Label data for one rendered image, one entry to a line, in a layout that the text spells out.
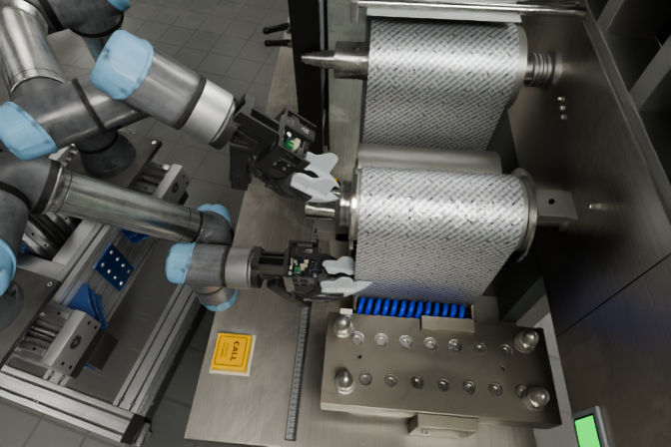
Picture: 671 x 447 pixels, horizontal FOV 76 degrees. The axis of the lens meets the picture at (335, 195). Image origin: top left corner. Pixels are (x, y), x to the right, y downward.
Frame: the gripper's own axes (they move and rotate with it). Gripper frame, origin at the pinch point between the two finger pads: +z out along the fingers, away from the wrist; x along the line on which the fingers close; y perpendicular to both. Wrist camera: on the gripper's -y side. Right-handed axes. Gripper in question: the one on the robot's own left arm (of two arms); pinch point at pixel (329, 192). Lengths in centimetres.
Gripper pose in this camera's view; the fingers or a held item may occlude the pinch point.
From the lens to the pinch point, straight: 67.9
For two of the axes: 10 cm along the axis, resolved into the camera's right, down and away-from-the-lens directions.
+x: 0.8, -8.1, 5.8
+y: 6.4, -4.0, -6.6
